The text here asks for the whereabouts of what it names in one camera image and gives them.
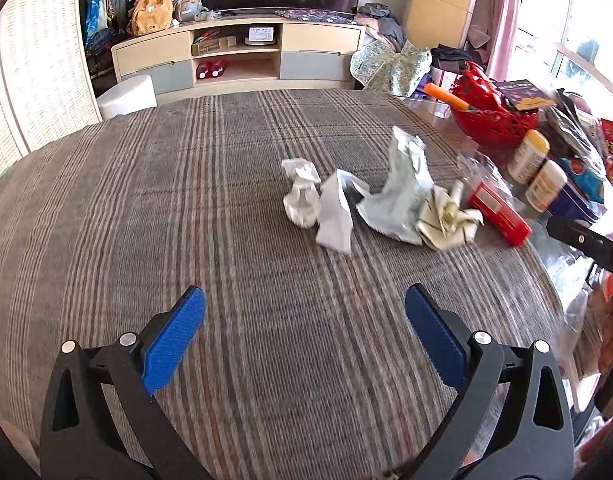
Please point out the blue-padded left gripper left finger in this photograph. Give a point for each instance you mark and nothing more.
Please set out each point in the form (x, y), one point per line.
(79, 438)

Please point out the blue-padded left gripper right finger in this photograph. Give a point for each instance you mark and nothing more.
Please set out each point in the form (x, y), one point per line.
(533, 438)

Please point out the clear tube with cone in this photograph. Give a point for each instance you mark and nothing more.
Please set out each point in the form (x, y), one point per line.
(451, 207)

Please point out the cream wrapper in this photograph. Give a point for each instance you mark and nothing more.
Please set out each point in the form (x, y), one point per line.
(442, 224)

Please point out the silver foil sachet wrapper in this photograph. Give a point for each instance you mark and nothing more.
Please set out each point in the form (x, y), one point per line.
(394, 211)

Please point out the white tissue piece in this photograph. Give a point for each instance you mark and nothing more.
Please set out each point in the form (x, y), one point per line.
(335, 216)

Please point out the white paper ball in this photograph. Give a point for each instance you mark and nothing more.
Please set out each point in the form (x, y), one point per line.
(302, 203)

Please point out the blue cookie tin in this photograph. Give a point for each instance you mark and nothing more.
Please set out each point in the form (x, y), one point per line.
(571, 204)

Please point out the white cap supplement bottle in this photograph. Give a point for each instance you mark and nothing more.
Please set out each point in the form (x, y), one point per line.
(546, 186)

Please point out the yellow cap white bottle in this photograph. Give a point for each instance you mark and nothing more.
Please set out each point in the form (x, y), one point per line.
(529, 156)

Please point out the clear plastic bag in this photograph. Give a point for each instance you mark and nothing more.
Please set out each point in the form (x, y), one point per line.
(479, 168)

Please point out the red openwork basket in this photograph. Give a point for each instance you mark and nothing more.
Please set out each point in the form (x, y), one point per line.
(488, 120)

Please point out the pink curtain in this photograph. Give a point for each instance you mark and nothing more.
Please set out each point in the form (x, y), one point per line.
(502, 30)

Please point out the floral fabric bundle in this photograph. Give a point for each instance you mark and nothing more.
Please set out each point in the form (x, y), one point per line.
(378, 67)

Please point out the beige standing air conditioner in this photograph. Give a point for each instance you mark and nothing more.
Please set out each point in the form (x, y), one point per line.
(432, 22)

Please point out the grey plaid tablecloth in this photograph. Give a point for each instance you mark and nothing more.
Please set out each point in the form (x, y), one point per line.
(306, 366)

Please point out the white round stool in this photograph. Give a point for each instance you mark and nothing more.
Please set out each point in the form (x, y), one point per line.
(129, 96)

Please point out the woven bamboo folding screen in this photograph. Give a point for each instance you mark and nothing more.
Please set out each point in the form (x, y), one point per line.
(45, 88)

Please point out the beige TV cabinet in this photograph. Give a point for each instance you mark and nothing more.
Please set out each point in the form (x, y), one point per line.
(240, 53)

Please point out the yellow plush backpack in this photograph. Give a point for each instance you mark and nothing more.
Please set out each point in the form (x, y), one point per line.
(149, 16)

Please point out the black coat rack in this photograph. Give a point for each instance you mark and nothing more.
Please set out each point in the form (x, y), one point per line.
(103, 24)

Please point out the orange handled tool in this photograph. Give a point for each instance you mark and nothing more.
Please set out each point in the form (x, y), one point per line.
(447, 97)

